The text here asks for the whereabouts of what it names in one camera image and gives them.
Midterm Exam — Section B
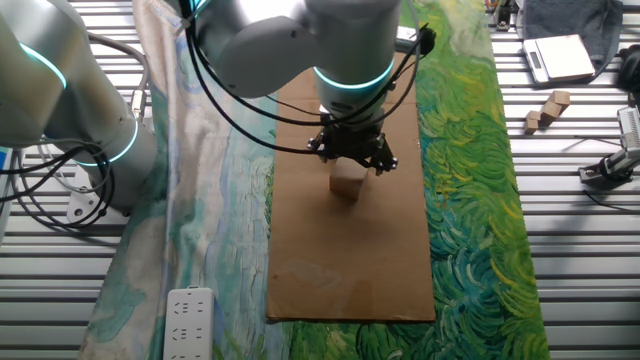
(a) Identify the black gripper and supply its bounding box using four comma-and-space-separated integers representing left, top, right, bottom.
306, 122, 400, 177

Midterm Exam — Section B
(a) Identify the tall pale wooden block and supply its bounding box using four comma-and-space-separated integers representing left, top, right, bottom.
328, 157, 370, 203

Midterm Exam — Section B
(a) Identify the brown cardboard sheet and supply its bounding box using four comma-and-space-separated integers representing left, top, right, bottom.
265, 62, 437, 322

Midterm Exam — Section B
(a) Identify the green white painted cloth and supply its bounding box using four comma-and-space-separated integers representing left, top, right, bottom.
79, 0, 551, 360

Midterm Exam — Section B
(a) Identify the silver kitchen scale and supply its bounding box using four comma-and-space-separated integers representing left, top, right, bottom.
522, 33, 597, 85

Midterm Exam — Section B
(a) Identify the white power strip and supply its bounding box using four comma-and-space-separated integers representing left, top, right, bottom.
162, 285, 216, 360

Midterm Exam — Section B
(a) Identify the grey towel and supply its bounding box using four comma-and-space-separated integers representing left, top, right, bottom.
514, 0, 625, 84

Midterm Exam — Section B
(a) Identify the black rounded device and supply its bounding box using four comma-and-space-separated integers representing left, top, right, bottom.
617, 43, 640, 94

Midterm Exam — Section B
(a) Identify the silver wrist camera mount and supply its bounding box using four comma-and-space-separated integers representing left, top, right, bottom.
395, 25, 421, 55

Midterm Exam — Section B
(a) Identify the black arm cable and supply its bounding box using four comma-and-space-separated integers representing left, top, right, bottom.
178, 0, 438, 155

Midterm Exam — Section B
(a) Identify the small device with wires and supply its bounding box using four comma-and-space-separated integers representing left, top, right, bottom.
482, 0, 519, 31

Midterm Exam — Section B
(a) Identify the grey cable with metal connector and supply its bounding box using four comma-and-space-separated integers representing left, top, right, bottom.
87, 32, 151, 124

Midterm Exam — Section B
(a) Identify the black base cable bundle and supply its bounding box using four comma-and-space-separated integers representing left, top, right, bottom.
0, 142, 117, 231

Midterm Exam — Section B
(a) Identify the black camera stand bracket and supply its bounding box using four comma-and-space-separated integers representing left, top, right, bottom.
578, 147, 640, 184

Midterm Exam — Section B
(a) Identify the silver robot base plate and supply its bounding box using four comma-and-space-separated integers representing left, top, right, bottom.
66, 187, 132, 226

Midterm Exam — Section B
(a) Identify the small silver camera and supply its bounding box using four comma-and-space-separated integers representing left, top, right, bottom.
617, 106, 640, 151

